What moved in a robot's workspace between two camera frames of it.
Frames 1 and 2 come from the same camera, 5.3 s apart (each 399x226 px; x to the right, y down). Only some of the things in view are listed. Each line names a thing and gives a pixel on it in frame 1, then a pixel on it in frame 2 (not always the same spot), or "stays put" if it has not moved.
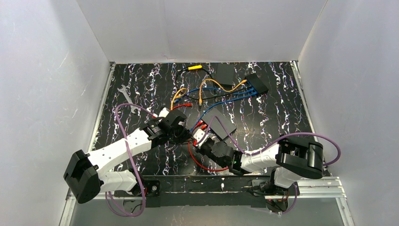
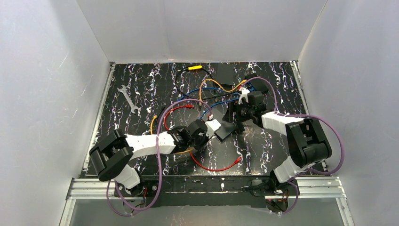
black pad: x=216 y=125 stays put
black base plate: x=171 y=191 stays put
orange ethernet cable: x=200 y=101 stays put
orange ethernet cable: x=177 y=96 -> x=151 y=123
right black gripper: x=205 y=142 -> x=236 y=114
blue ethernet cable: x=213 y=88 stays put
